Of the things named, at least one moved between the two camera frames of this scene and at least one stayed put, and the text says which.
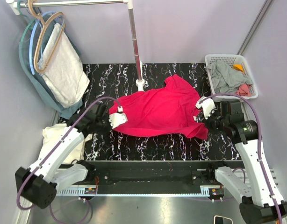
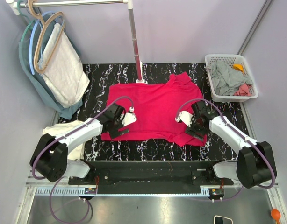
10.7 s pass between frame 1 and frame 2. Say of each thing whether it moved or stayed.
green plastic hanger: stayed
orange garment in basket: stayed
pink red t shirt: moved
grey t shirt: stayed
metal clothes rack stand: stayed
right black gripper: moved
